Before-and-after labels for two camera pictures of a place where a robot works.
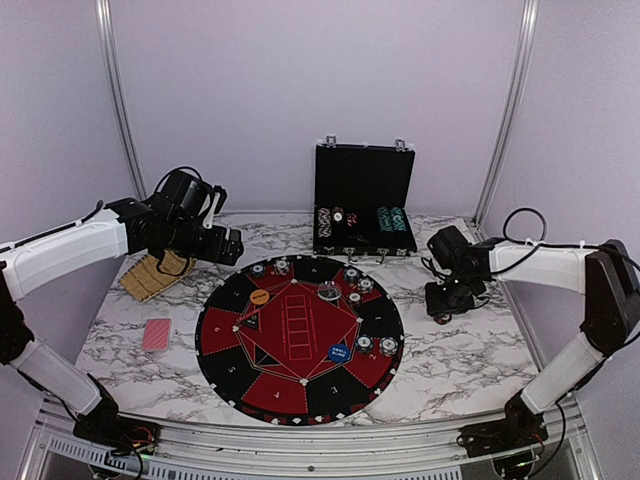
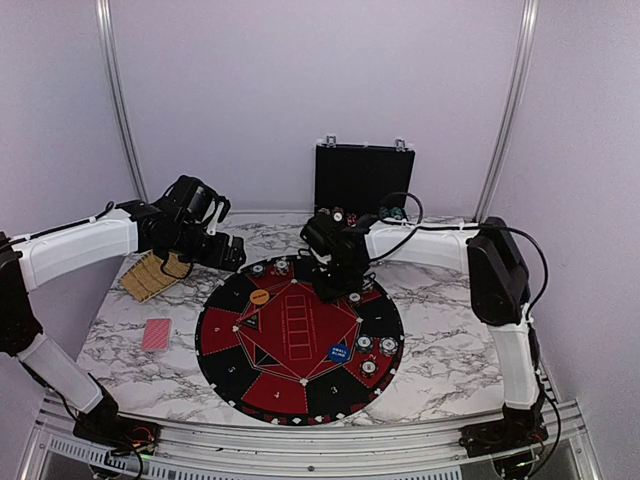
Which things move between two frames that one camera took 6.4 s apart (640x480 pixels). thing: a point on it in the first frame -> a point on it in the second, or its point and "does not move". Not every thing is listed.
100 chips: (354, 298) does not move
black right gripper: (434, 306) -> (329, 295)
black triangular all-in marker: (253, 321) does not move
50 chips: (257, 270) does not move
